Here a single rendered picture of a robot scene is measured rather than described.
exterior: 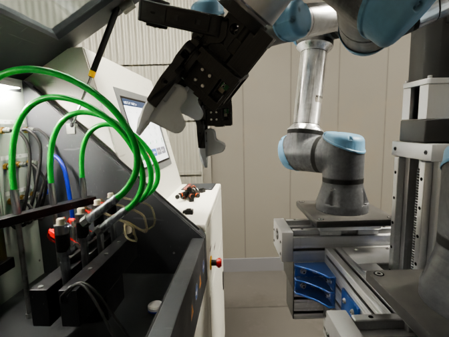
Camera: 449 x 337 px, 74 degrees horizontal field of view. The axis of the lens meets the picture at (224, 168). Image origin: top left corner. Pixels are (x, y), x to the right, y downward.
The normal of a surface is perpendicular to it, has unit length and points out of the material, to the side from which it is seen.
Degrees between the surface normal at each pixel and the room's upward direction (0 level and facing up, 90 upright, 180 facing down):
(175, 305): 0
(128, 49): 90
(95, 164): 90
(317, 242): 90
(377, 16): 121
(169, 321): 0
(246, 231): 90
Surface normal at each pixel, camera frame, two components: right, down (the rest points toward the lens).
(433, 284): -0.96, -0.27
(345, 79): 0.01, 0.14
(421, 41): -1.00, 0.03
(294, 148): -0.72, -0.07
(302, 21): 0.68, 0.08
